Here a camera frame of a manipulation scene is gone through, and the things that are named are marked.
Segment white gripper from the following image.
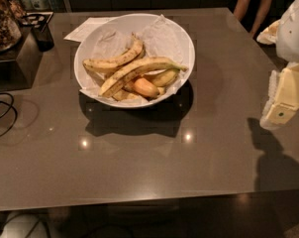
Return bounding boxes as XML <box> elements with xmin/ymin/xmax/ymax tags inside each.
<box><xmin>256</xmin><ymin>0</ymin><xmax>299</xmax><ymax>130</ymax></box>

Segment long spotted banana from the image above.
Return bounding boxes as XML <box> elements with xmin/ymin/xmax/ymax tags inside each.
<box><xmin>99</xmin><ymin>57</ymin><xmax>188</xmax><ymax>98</ymax></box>

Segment small yellow banana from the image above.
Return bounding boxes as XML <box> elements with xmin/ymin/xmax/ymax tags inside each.
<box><xmin>146</xmin><ymin>69</ymin><xmax>179</xmax><ymax>87</ymax></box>

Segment orange ripe banana piece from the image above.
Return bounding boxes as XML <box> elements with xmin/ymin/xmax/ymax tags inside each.
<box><xmin>133</xmin><ymin>77</ymin><xmax>159</xmax><ymax>98</ymax></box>

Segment upper spotted banana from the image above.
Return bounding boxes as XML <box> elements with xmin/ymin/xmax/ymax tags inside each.
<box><xmin>82</xmin><ymin>35</ymin><xmax>144</xmax><ymax>73</ymax></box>

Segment white bowl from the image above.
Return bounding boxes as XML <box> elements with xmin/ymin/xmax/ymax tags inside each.
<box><xmin>73</xmin><ymin>13</ymin><xmax>196</xmax><ymax>109</ymax></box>

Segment person legs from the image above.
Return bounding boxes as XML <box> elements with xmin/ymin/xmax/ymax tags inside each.
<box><xmin>233</xmin><ymin>0</ymin><xmax>272</xmax><ymax>38</ymax></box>

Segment white paper sheet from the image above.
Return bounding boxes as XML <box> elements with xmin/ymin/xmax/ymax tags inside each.
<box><xmin>64</xmin><ymin>17</ymin><xmax>116</xmax><ymax>43</ymax></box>

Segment black cup holder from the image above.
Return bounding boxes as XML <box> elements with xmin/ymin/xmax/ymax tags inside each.
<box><xmin>22</xmin><ymin>12</ymin><xmax>54</xmax><ymax>52</ymax></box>

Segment dark box stand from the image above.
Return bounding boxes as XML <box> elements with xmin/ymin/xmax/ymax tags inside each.
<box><xmin>0</xmin><ymin>27</ymin><xmax>43</xmax><ymax>91</ymax></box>

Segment glass jar of snacks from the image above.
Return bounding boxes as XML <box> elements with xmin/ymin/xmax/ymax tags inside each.
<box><xmin>0</xmin><ymin>0</ymin><xmax>22</xmax><ymax>53</ymax></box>

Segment black cable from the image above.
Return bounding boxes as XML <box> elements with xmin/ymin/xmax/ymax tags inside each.
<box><xmin>0</xmin><ymin>84</ymin><xmax>19</xmax><ymax>140</ymax></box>

